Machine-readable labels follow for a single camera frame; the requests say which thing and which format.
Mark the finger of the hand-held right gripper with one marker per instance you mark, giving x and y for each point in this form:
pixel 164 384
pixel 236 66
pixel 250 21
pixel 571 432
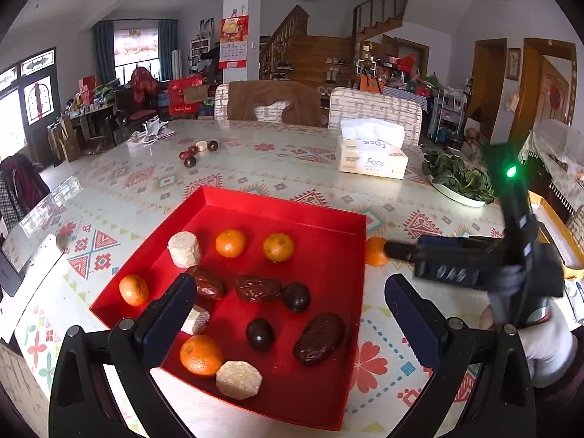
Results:
pixel 401 251

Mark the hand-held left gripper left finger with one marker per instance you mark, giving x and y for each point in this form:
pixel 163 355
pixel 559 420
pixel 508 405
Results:
pixel 171 315

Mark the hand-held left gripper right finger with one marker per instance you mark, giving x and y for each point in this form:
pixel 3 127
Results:
pixel 410 319

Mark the orange tangerine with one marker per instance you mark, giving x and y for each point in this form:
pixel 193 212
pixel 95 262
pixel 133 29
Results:
pixel 278 247
pixel 374 253
pixel 200 355
pixel 133 289
pixel 230 242

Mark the wrinkled brown date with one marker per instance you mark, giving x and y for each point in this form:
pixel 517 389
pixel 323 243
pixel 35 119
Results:
pixel 258 288
pixel 210 284
pixel 319 338

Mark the red tray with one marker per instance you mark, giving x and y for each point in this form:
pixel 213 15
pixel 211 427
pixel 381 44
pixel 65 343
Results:
pixel 319 237

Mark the dark round plum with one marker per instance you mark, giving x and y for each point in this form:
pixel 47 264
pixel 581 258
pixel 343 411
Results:
pixel 260 334
pixel 296 296

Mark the person's right forearm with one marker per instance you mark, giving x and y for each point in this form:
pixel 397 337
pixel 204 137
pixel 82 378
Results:
pixel 547 351

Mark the plate of leafy greens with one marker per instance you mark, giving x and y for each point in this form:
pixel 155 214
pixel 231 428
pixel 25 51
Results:
pixel 461 182

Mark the white tissue box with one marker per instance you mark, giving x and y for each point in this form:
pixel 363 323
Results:
pixel 372 155

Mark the yellow edged box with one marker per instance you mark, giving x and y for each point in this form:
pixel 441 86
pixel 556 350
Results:
pixel 559 228

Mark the side table with lace cloth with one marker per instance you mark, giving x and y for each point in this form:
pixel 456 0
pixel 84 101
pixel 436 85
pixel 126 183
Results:
pixel 554 146

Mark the white patterned dining chair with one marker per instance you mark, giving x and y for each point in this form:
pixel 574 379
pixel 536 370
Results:
pixel 374 105

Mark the clear plastic sheet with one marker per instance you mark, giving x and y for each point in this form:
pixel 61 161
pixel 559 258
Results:
pixel 43 210

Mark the dark flat device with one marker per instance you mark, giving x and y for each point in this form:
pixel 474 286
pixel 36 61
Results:
pixel 8 273

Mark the small white round piece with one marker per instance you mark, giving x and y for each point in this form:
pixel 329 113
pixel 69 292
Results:
pixel 202 146

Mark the orange bag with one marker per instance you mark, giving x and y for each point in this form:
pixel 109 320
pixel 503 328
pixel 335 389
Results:
pixel 370 83

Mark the wooden door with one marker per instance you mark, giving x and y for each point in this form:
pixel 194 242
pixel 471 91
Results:
pixel 543 91
pixel 487 86

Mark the white crumpled bag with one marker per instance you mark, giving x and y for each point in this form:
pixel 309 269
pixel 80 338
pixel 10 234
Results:
pixel 151 130

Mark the dark red coat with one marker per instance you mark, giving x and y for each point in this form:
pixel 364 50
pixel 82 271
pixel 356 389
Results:
pixel 23 187

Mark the brown backed dining chair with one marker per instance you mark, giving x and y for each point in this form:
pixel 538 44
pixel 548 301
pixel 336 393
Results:
pixel 273 96

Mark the cardboard box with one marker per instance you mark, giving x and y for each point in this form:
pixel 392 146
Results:
pixel 68 139

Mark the wooden staircase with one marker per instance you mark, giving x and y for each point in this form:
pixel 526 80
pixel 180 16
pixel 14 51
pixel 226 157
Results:
pixel 315 50

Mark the red gift box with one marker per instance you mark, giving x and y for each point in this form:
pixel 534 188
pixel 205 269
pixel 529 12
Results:
pixel 185 96

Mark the red jacket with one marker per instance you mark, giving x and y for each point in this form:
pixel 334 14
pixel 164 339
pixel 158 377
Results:
pixel 143 82

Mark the door with patterned glass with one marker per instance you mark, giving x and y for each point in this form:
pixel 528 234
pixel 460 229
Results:
pixel 39 96

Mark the white bookshelf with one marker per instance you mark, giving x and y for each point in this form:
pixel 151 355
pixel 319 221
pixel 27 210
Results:
pixel 200 54

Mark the curtained window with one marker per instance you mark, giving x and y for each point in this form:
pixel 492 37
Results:
pixel 137 50

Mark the framed wall picture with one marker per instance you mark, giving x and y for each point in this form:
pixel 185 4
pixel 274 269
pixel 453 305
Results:
pixel 514 64

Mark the red wall calendar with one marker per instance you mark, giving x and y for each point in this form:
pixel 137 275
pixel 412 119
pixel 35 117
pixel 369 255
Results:
pixel 233 41

